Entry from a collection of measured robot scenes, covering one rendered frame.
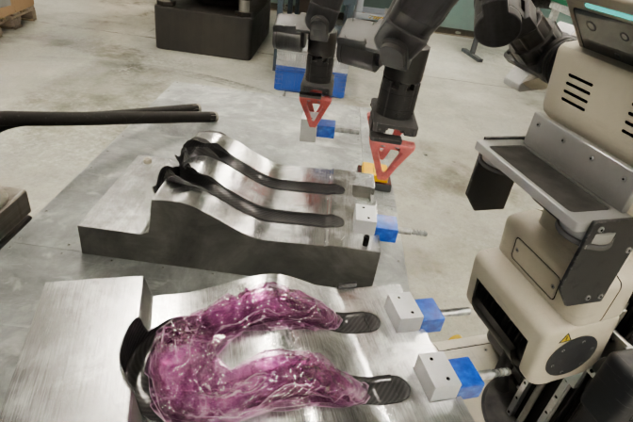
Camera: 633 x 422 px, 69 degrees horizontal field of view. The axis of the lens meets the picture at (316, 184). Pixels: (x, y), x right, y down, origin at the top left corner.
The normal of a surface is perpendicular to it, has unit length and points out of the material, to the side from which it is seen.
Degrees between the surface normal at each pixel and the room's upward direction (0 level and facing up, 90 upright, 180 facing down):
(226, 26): 90
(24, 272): 0
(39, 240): 0
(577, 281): 90
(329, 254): 90
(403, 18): 131
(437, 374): 0
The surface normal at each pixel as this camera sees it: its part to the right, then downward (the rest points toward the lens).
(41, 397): 0.12, -0.85
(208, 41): -0.06, 0.51
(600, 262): 0.27, 0.52
